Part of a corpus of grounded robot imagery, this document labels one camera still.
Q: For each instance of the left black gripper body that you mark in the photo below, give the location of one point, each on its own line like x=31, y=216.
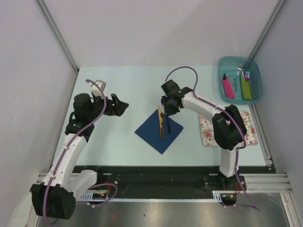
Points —
x=110, y=109

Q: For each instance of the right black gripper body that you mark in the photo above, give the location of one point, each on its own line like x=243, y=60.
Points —
x=169, y=108

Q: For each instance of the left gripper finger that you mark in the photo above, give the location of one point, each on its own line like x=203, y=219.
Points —
x=119, y=108
x=115, y=99

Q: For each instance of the purple spoon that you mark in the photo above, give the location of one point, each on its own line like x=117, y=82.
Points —
x=167, y=117

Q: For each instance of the gold knife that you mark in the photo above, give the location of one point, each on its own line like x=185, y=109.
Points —
x=160, y=122

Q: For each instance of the dark blue paper napkin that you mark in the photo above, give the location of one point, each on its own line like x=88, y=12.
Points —
x=149, y=131

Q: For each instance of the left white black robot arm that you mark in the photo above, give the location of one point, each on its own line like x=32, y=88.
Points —
x=56, y=196

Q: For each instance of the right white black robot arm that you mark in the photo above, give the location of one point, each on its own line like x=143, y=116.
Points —
x=228, y=127

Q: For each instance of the green rolled napkin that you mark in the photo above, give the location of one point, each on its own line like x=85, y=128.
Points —
x=245, y=89

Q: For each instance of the floral cloth mat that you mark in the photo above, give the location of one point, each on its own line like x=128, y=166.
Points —
x=207, y=132

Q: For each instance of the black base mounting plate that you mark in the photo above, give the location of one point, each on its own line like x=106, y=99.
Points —
x=164, y=183

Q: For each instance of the teal plastic bin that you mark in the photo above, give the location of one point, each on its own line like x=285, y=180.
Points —
x=234, y=67

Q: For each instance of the iridescent fork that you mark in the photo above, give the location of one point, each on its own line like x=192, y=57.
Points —
x=246, y=75

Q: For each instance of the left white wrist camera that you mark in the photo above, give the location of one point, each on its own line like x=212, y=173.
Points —
x=98, y=88

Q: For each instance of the aluminium rail frame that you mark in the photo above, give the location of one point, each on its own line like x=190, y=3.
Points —
x=114, y=143

